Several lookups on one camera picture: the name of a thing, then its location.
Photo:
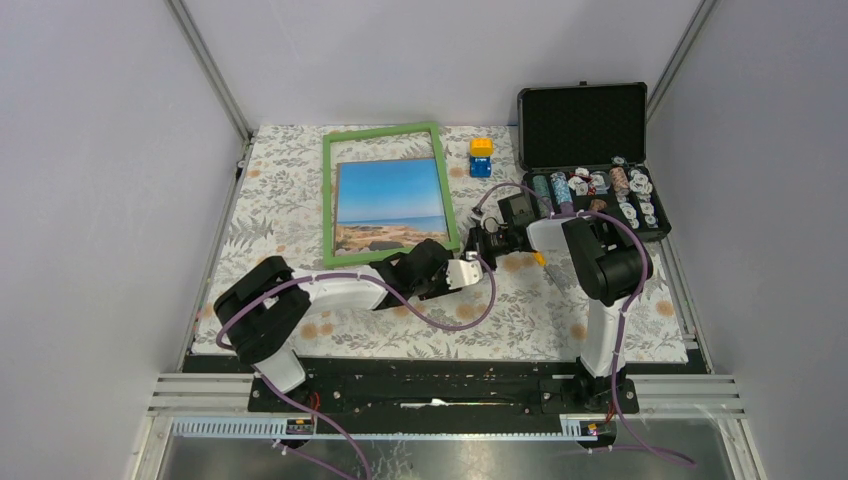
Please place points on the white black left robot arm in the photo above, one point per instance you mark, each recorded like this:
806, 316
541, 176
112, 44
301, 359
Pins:
262, 310

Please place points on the black poker chip case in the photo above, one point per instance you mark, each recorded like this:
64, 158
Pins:
591, 141

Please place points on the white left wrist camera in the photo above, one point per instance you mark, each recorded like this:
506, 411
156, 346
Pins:
461, 273

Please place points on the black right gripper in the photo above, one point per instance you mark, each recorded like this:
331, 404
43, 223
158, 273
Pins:
476, 242

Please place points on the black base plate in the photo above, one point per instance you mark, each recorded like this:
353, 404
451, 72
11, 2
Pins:
479, 397

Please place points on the yellow toy brick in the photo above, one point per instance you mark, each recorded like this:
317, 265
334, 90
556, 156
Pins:
481, 147

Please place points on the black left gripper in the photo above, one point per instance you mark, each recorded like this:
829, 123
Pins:
443, 286

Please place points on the green wooden picture frame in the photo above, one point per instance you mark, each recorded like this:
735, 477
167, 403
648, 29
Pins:
330, 259

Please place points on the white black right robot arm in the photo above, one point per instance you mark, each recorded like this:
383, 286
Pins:
610, 263

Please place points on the landscape photo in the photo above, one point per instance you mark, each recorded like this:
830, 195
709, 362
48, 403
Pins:
388, 204

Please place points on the blue toy brick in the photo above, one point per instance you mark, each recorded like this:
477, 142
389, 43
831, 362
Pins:
480, 167

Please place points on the floral tablecloth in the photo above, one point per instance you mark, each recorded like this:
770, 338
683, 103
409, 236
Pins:
540, 313

